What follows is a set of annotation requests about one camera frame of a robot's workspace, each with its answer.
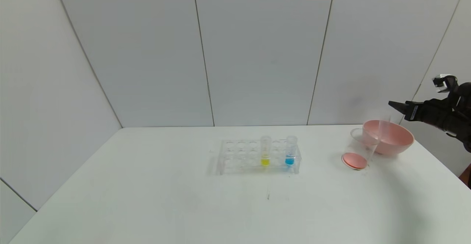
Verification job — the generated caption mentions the pink bowl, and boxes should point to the pink bowl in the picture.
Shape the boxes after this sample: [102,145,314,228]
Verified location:
[361,120,414,156]

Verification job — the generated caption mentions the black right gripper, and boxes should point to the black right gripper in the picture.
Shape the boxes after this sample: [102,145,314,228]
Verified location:
[388,99,450,129]

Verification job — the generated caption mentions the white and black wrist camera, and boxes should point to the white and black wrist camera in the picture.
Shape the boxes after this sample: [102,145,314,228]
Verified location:
[432,75,459,93]

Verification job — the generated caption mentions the test tube with yellow pigment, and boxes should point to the test tube with yellow pigment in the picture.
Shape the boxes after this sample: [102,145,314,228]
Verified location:
[260,135,272,167]

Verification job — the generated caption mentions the clear plastic beaker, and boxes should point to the clear plastic beaker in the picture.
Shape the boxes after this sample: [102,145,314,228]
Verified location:
[341,128,379,171]

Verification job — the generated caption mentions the test tube with blue pigment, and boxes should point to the test tube with blue pigment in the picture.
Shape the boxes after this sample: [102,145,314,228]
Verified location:
[285,135,297,167]

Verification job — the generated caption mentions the test tube with red pigment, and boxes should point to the test tube with red pigment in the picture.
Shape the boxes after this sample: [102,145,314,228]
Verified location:
[378,115,392,146]

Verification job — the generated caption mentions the clear plastic test tube rack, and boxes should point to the clear plastic test tube rack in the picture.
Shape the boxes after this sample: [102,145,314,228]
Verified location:
[217,139,302,175]

